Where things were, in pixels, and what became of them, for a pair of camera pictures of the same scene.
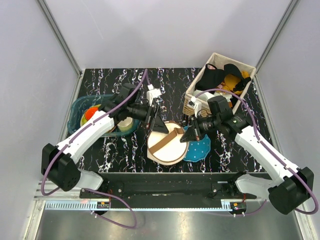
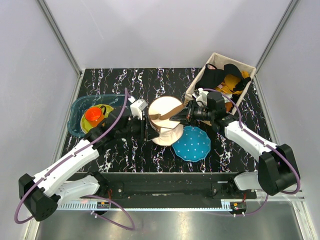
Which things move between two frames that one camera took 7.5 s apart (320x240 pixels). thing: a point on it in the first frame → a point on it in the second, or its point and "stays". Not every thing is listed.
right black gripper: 189,135 → 186,116
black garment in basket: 211,80 stays
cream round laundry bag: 166,149 → 160,110
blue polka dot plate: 198,149 stays
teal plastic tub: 79,104 stays
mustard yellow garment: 231,81 stays
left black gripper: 159,125 → 145,134
